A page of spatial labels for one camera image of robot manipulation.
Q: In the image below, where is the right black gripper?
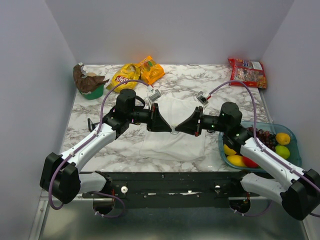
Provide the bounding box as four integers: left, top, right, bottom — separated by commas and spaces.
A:
175, 106, 229, 137

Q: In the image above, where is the red snack bag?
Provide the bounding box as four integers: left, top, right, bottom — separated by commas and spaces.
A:
228, 58, 268, 90

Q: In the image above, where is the yellow lemon back right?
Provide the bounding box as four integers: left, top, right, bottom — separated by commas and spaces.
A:
275, 132, 291, 146

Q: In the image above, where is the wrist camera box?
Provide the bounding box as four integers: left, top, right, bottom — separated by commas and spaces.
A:
196, 91, 211, 108
147, 85, 162, 103

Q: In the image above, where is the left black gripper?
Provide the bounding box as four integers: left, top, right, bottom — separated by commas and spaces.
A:
127, 103, 173, 133

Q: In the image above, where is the teal plastic fruit basket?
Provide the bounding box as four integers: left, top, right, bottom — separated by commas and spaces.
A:
218, 120, 303, 173

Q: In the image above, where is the black brooch display box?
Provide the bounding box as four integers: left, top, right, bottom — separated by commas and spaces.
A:
87, 118, 100, 132

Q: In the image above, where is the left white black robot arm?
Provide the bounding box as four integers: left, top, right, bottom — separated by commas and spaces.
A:
39, 88, 172, 204

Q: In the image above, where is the yellow chips bag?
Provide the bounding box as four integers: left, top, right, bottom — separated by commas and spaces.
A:
106, 63, 141, 93

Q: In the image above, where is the aluminium frame profile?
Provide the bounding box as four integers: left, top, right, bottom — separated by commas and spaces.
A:
29, 193, 317, 240

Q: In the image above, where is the yellow lemon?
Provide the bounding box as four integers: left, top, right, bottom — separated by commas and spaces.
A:
275, 132, 291, 146
226, 154, 246, 167

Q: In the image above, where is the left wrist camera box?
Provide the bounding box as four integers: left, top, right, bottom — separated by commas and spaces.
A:
147, 85, 162, 103

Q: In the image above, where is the red apple toy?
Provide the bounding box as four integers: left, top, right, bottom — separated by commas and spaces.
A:
242, 156, 260, 169

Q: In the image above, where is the dark purple grape bunch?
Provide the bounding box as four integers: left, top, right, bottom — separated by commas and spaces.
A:
255, 128, 278, 152

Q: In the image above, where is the yellow fruit front left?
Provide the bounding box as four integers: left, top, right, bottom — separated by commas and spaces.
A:
223, 144, 237, 156

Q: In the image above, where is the green bowl with brown paper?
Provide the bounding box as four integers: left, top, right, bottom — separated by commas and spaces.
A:
72, 62, 110, 100

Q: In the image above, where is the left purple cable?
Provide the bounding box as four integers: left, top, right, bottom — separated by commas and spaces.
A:
47, 79, 155, 210

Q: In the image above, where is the orange snack bag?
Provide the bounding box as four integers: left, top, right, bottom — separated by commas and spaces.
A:
136, 55, 165, 85

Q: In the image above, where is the yellow lemon front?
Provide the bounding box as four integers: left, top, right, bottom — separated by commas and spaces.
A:
226, 154, 246, 167

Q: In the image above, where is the white cloth garment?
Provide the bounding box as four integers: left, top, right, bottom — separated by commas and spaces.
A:
139, 92, 206, 162

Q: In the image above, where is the green lime toy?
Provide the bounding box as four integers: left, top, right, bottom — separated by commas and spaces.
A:
275, 145, 291, 160

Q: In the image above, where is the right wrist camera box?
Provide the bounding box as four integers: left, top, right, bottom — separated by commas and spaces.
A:
196, 91, 211, 108

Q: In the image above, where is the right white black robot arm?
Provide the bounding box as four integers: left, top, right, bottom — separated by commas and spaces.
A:
175, 102, 320, 221

